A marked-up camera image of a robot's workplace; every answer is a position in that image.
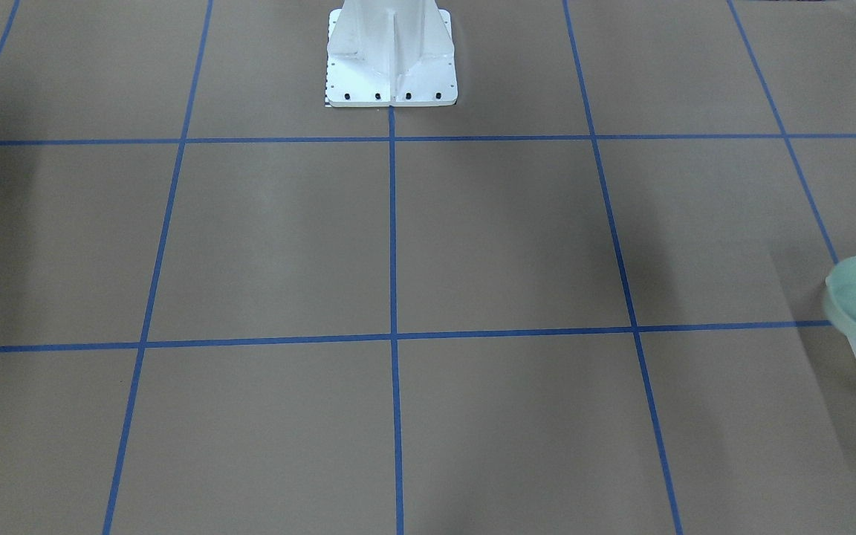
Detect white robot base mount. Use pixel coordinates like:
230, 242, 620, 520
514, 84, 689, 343
324, 1, 458, 108

